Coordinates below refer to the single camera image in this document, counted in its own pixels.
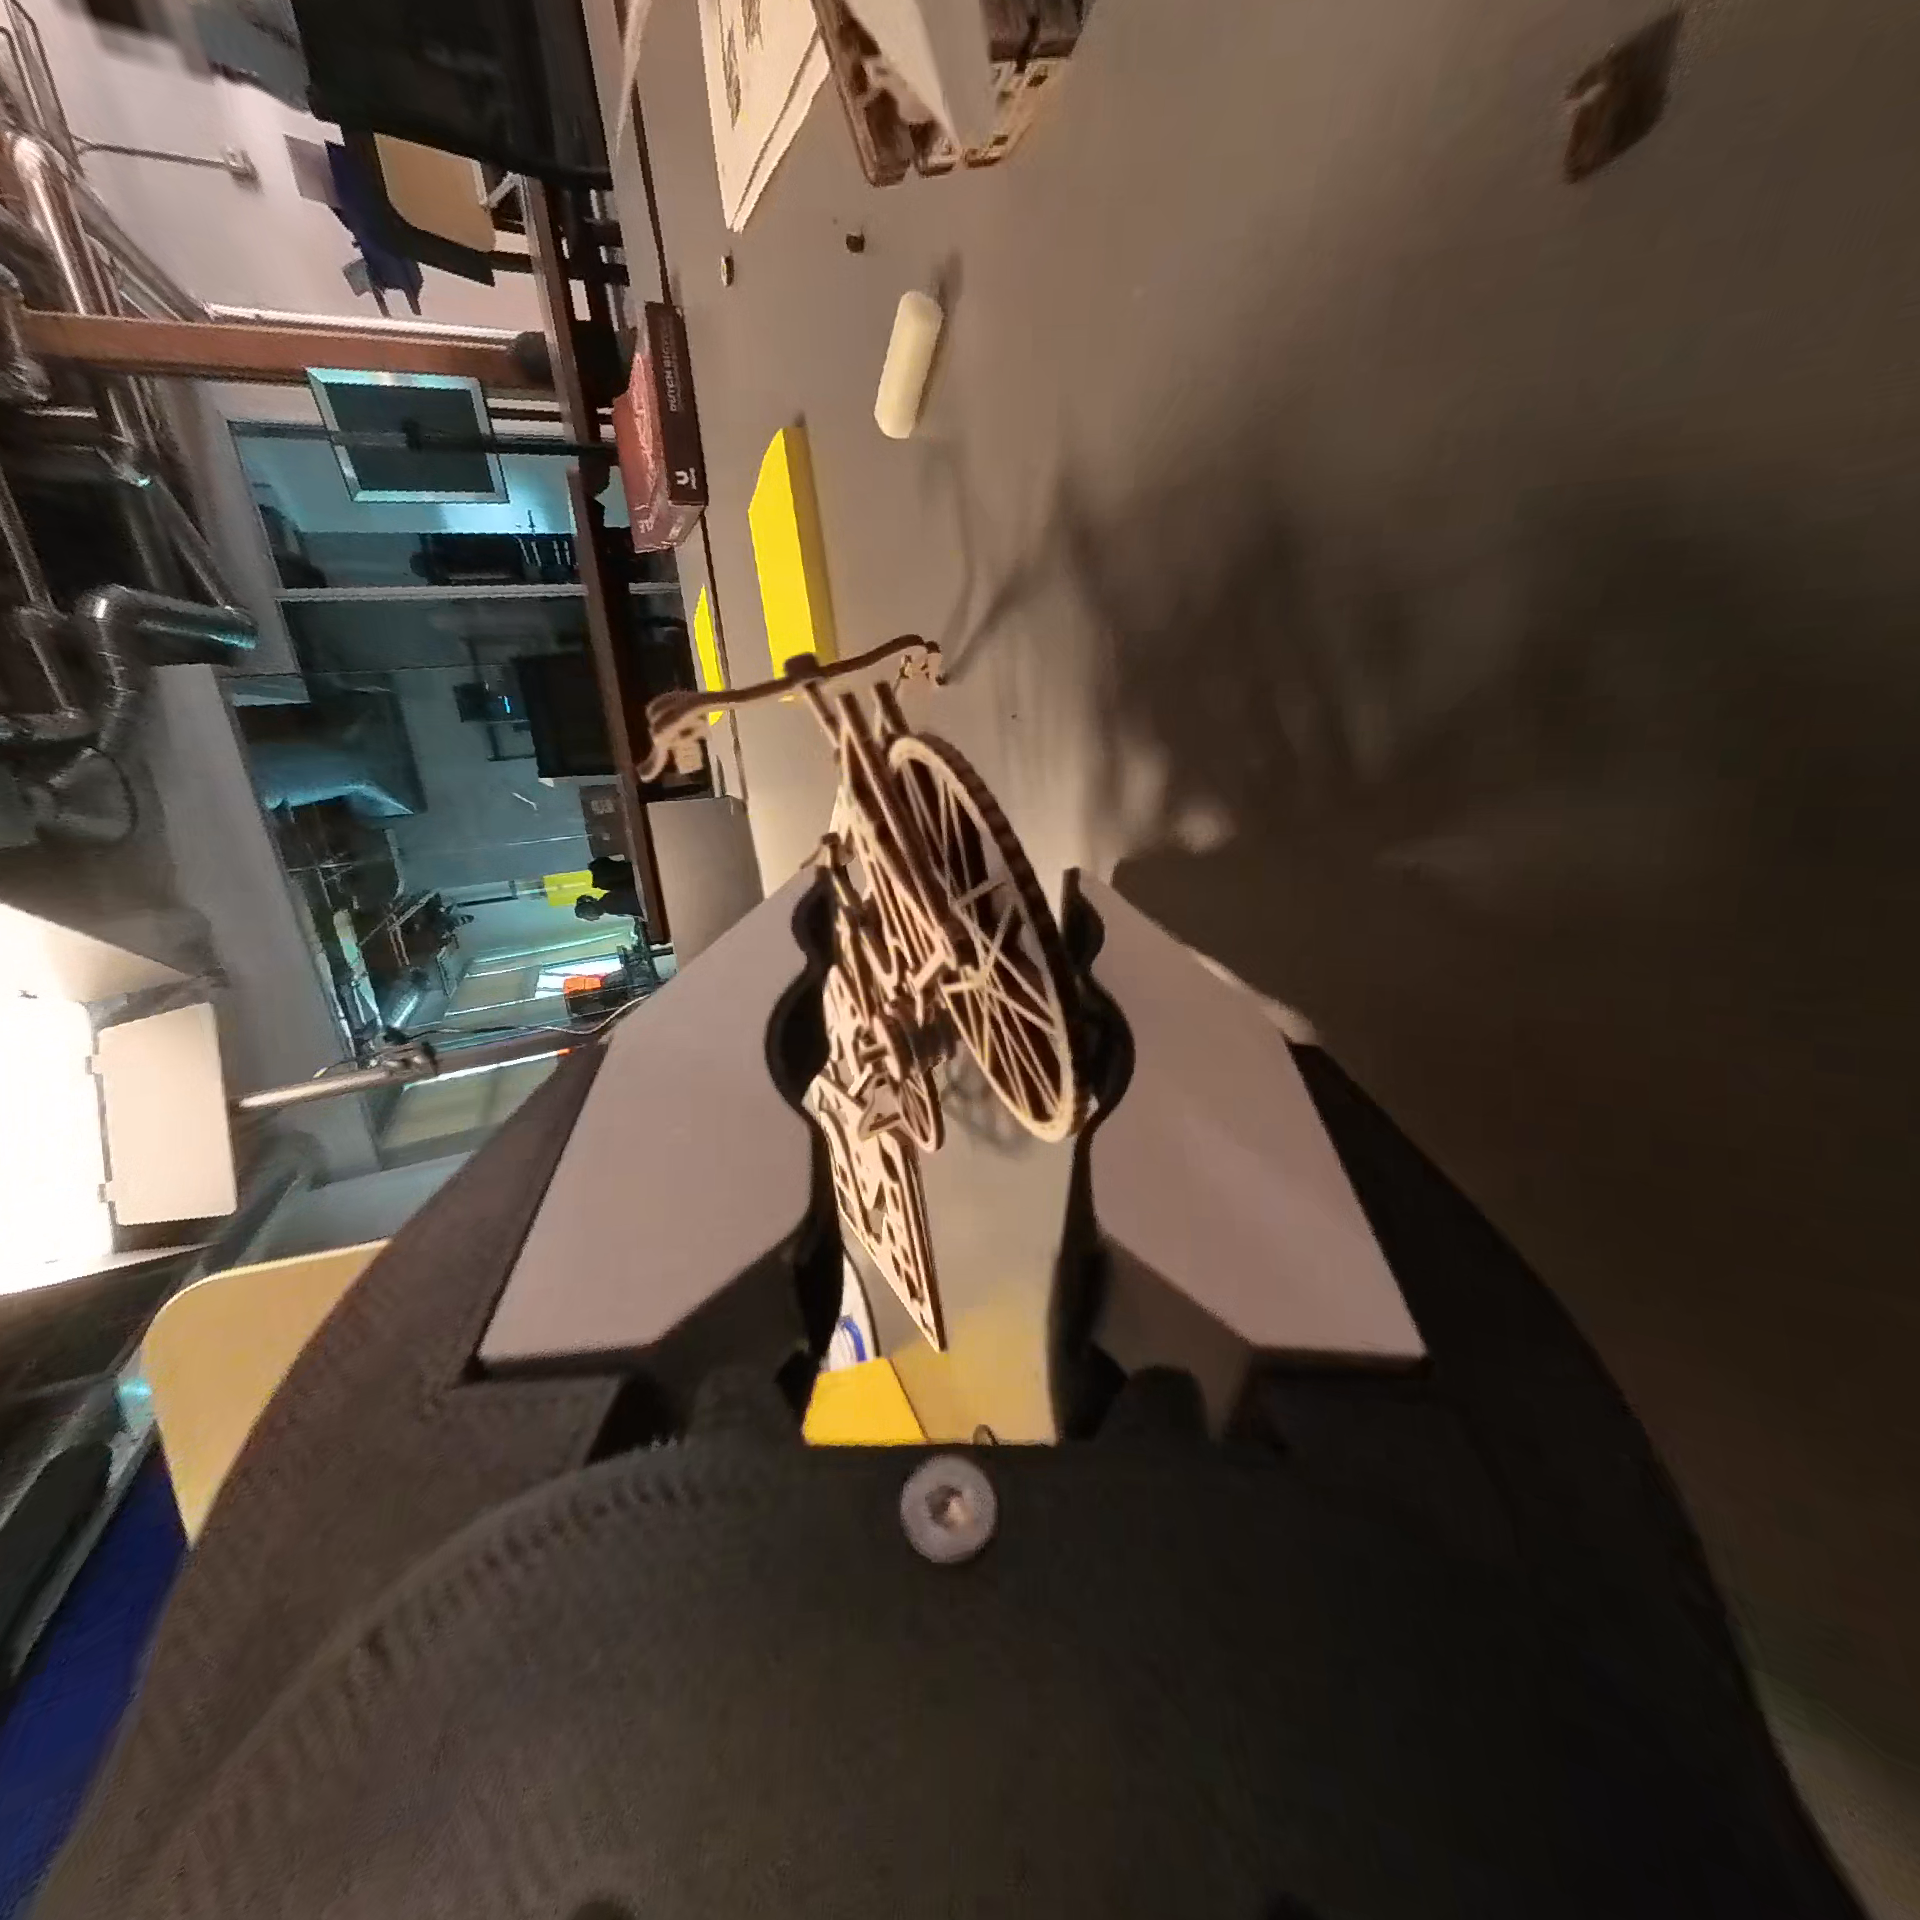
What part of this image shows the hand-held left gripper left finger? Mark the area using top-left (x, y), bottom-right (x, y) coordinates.
top-left (476, 897), bottom-right (848, 1377)

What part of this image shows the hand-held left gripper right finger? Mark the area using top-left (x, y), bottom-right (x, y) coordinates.
top-left (1054, 868), bottom-right (1428, 1430)

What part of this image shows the wooden bicycle model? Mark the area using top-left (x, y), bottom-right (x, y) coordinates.
top-left (635, 633), bottom-right (1094, 1354)

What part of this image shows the dark red model kit box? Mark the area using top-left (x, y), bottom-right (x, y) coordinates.
top-left (609, 297), bottom-right (712, 556)

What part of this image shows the metal light stand pole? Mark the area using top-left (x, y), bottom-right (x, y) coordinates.
top-left (238, 1039), bottom-right (441, 1116)

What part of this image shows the white rounded board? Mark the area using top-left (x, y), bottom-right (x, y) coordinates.
top-left (141, 1239), bottom-right (394, 1551)

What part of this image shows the white softbox light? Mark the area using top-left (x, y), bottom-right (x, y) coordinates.
top-left (0, 944), bottom-right (245, 1299)

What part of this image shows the grey framed panel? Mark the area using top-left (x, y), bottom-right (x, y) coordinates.
top-left (308, 365), bottom-right (512, 508)

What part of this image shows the white wax stick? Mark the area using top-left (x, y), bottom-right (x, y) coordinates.
top-left (872, 287), bottom-right (948, 440)

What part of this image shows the printed instruction leaflet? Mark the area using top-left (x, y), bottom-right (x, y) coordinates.
top-left (702, 0), bottom-right (836, 238)

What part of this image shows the small brown wooden piece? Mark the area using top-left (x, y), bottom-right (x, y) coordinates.
top-left (1557, 12), bottom-right (1685, 187)

